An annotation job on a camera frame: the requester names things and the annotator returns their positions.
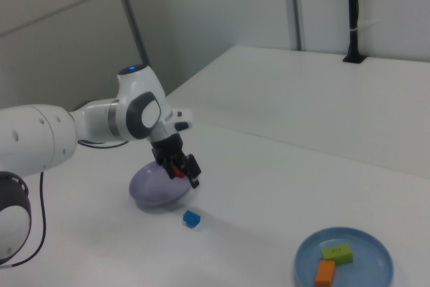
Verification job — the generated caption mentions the orange block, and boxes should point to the orange block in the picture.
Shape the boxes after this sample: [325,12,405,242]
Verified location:
[314,259,337,287]

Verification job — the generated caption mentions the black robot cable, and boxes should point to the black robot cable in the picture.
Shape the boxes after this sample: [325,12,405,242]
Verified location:
[0,138,130,270]

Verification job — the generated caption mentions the blue block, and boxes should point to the blue block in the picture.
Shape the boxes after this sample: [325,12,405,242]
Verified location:
[181,210,202,229]

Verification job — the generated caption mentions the green block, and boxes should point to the green block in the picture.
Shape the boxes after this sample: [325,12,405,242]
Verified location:
[320,243,354,266]

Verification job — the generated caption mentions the black pole mount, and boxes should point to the black pole mount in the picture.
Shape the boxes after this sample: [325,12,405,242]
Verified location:
[342,0,368,65]

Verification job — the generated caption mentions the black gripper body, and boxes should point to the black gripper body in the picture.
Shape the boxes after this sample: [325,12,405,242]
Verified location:
[150,134,185,167]

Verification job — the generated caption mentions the purple plate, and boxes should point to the purple plate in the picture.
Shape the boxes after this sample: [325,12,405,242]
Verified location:
[128,160,195,213]

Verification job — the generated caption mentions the white cable tie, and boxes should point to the white cable tie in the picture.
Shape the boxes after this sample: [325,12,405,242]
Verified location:
[348,19,382,33]

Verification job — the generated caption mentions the grey partition post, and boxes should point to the grey partition post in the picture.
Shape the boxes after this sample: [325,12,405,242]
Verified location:
[288,0,306,51]
[110,0,163,104]

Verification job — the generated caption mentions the blue plate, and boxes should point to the blue plate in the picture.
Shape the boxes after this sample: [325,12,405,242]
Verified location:
[294,226,394,287]

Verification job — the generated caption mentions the white adjacent table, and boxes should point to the white adjacent table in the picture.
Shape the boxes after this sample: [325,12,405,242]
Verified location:
[153,44,430,180]

